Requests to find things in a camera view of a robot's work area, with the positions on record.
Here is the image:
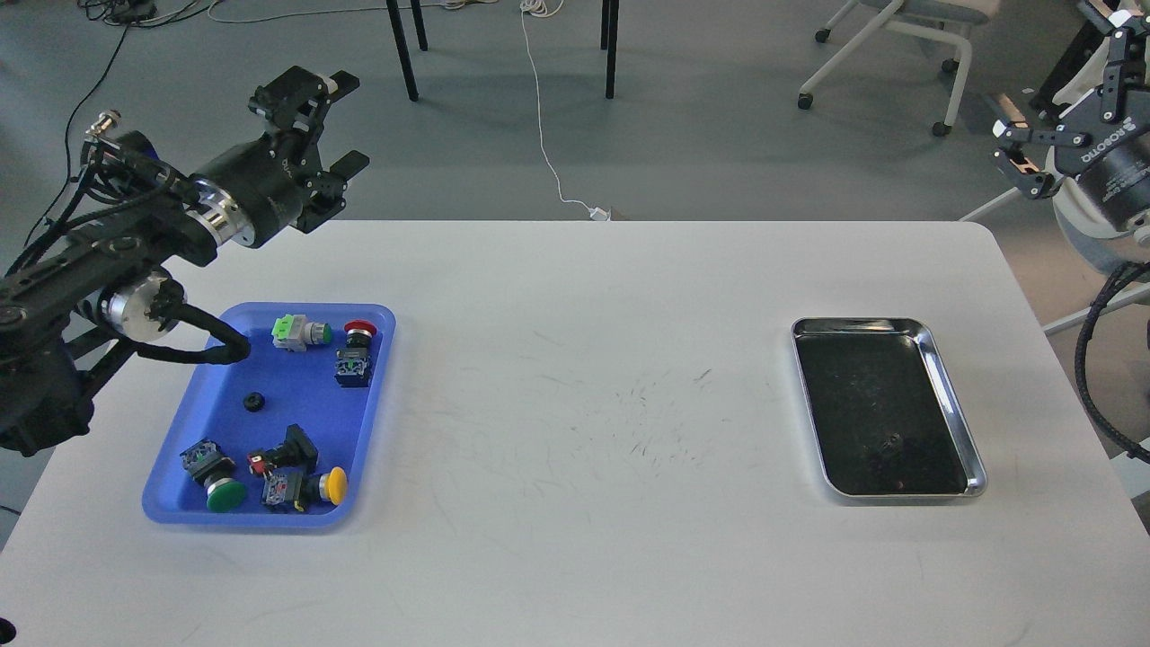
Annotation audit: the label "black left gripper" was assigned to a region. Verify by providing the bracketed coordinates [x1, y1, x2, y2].
[190, 66, 370, 247]

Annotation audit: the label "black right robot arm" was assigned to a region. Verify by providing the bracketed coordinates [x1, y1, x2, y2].
[981, 1, 1149, 441]

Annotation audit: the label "green white push button switch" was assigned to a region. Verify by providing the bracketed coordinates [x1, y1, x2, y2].
[270, 313, 334, 352]

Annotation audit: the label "silver metal tray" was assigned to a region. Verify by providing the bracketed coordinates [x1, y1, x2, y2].
[790, 318, 988, 503]

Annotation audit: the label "black cable on floor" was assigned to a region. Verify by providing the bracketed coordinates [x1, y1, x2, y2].
[18, 0, 208, 253]

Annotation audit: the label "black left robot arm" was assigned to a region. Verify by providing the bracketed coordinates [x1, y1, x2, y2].
[1, 66, 369, 457]

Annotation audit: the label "black table legs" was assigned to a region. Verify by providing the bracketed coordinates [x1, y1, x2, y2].
[385, 0, 621, 102]

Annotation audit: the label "white cable on floor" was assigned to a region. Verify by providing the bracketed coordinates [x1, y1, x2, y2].
[518, 0, 612, 222]

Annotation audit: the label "yellow push button switch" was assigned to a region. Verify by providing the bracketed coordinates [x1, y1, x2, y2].
[260, 465, 348, 513]

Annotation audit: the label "green mushroom push button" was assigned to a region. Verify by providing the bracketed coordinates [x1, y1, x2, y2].
[181, 439, 246, 513]

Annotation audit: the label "white office chair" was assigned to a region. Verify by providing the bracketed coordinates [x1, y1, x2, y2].
[796, 0, 1003, 137]

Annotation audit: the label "black selector switch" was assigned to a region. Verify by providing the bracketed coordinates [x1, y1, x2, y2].
[246, 423, 319, 478]

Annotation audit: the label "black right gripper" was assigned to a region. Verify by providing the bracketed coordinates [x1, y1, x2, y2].
[992, 1, 1147, 236]

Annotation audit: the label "blue plastic tray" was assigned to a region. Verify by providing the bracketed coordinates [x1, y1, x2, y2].
[141, 302, 397, 532]

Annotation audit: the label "red mushroom push button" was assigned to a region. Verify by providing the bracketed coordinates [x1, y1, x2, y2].
[334, 319, 377, 388]

